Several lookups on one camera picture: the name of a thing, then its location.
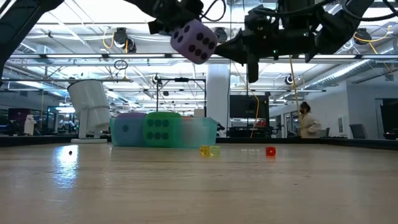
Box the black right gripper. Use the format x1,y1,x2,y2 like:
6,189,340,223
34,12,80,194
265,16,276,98
215,6,315,83

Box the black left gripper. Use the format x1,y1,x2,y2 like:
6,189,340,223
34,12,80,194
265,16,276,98
148,0,205,35

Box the purple foam die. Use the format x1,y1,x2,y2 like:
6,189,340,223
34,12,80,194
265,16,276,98
111,112,147,147
170,18,219,65

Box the teal translucent plastic bin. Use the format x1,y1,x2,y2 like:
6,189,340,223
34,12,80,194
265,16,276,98
109,116,219,149

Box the green foam die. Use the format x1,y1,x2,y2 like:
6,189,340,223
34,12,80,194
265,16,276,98
143,111,183,148

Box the white building pillar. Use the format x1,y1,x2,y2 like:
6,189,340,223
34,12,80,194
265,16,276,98
206,63,231,138

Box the person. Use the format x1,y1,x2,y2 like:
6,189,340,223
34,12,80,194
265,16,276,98
298,101,323,139

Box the white cylinder device on stand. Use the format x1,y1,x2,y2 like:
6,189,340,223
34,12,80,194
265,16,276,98
67,79,113,144

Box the dark computer monitor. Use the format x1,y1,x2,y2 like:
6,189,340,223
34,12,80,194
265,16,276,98
7,108,32,122

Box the black metal gantry frame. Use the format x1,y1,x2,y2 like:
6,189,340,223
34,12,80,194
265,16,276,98
155,77,208,118

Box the black wall monitor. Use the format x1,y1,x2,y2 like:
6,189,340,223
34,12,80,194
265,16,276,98
229,95,270,119

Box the yellow cable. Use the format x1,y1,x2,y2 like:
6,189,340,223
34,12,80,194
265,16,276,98
289,55,307,139

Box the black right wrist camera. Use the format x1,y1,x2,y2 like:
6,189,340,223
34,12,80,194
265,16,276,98
276,0,317,30

